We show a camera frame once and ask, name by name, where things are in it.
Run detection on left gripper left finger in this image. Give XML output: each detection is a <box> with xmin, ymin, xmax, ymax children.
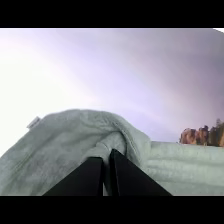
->
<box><xmin>43</xmin><ymin>156</ymin><xmax>105</xmax><ymax>197</ymax></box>

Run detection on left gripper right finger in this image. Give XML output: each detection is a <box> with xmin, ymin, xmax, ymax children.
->
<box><xmin>107</xmin><ymin>148</ymin><xmax>173</xmax><ymax>197</ymax></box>

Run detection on grey garment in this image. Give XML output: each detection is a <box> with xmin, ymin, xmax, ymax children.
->
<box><xmin>0</xmin><ymin>108</ymin><xmax>224</xmax><ymax>197</ymax></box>

